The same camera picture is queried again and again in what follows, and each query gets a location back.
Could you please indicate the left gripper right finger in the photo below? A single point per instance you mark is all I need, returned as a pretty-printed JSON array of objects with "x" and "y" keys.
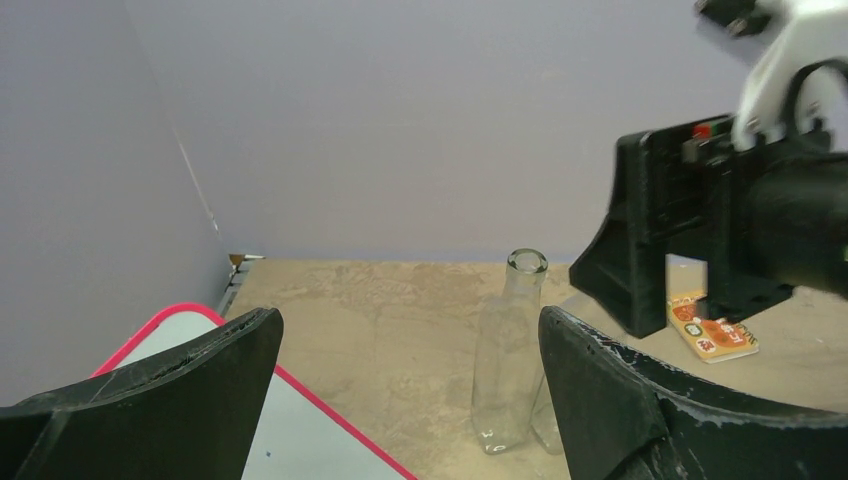
[{"x": 623, "y": 414}]

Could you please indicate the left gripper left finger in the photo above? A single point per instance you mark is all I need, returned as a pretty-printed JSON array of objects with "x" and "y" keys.
[{"x": 188, "y": 412}]

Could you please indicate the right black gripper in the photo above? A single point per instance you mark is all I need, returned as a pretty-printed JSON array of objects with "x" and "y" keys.
[{"x": 765, "y": 222}]

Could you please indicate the clear square glass bottle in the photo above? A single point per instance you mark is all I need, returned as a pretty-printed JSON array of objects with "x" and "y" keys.
[{"x": 507, "y": 365}]

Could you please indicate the red-edged whiteboard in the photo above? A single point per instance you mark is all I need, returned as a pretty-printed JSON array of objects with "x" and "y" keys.
[{"x": 298, "y": 435}]

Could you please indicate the aluminium frame rail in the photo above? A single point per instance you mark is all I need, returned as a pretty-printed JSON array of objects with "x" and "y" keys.
[{"x": 241, "y": 265}]

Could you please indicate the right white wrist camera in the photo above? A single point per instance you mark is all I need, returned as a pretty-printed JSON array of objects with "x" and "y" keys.
[{"x": 780, "y": 93}]

